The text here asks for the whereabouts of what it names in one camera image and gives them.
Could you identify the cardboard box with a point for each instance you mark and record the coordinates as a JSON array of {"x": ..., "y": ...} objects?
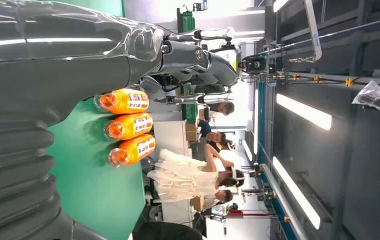
[
  {"x": 196, "y": 203},
  {"x": 191, "y": 132}
]

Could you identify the white robot support gantry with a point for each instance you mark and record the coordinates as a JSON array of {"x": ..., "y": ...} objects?
[{"x": 314, "y": 30}]

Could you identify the green table mat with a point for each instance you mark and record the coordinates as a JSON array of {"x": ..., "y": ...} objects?
[{"x": 94, "y": 192}]

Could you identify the long ceiling light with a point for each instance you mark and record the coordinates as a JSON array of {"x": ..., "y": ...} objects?
[
  {"x": 296, "y": 192},
  {"x": 302, "y": 111},
  {"x": 247, "y": 150},
  {"x": 279, "y": 4}
]

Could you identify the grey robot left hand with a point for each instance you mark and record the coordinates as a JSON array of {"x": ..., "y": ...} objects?
[{"x": 44, "y": 49}]

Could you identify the white cabinet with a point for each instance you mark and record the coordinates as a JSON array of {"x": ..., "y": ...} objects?
[{"x": 170, "y": 136}]

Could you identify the person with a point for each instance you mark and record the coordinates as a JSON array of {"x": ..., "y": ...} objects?
[
  {"x": 224, "y": 108},
  {"x": 224, "y": 196},
  {"x": 183, "y": 182},
  {"x": 221, "y": 137}
]

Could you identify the grey ceiling pipe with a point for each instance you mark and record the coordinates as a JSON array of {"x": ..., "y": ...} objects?
[{"x": 284, "y": 202}]

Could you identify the orange juice bottle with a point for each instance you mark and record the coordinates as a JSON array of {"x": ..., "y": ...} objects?
[
  {"x": 123, "y": 101},
  {"x": 130, "y": 126},
  {"x": 133, "y": 150}
]

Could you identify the clear plastic bag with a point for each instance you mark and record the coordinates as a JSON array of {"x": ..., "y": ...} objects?
[{"x": 372, "y": 96}]

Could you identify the grey humanoid robot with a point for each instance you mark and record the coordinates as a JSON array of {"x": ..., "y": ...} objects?
[{"x": 223, "y": 74}]

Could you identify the green cabinet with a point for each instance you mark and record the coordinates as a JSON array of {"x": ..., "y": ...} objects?
[{"x": 187, "y": 21}]

